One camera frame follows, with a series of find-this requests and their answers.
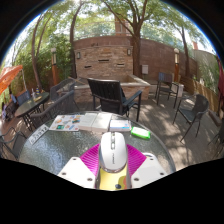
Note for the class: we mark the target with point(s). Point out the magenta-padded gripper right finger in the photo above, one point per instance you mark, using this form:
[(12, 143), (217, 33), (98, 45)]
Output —
[(146, 170)]

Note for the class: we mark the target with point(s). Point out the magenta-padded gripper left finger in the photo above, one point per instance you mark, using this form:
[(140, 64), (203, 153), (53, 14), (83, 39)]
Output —
[(76, 171)]

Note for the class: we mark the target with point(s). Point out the white computer mouse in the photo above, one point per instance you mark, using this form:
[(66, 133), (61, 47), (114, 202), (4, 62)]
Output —
[(113, 151)]

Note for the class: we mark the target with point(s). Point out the small green case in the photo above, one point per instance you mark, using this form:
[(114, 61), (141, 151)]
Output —
[(140, 132)]

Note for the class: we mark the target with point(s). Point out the colourful printed sheet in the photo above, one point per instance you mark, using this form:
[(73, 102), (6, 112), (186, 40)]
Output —
[(65, 123)]

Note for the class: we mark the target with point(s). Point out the small white booklet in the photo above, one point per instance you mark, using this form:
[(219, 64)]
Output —
[(120, 125)]

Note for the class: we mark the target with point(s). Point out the white licence plate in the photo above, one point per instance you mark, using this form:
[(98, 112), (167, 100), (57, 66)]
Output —
[(38, 134)]

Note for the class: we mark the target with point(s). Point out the dark wicker armchair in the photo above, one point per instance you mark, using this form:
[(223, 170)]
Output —
[(63, 88), (60, 108)]

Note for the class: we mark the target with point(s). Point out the round dark side table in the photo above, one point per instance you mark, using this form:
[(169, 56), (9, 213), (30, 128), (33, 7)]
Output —
[(31, 103)]

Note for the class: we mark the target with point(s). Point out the black slatted chair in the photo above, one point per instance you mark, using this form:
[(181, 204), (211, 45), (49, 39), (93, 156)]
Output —
[(106, 93)]

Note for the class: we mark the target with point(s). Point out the stone fountain basin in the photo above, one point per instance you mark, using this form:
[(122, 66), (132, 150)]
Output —
[(140, 85)]

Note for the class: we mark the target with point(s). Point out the blue chair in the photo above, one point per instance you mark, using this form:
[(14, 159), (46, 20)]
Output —
[(23, 97)]

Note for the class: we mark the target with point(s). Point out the wooden fence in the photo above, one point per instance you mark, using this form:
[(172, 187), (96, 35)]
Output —
[(203, 93)]

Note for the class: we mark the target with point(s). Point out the person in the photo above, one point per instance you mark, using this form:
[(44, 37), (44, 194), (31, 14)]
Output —
[(13, 99)]

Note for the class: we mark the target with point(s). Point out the closed red parasol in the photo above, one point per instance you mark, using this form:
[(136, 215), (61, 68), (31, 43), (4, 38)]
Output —
[(221, 83)]

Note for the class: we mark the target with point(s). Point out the orange parasol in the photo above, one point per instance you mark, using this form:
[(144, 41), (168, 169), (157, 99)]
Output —
[(8, 76)]

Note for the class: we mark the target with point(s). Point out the tree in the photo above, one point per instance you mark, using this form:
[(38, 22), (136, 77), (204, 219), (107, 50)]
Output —
[(72, 50), (186, 56), (136, 53), (35, 60)]

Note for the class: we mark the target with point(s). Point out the white wall box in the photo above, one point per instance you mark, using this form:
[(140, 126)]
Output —
[(145, 69)]

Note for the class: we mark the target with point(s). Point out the wooden lamp post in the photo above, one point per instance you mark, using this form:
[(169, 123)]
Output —
[(176, 66), (53, 66)]

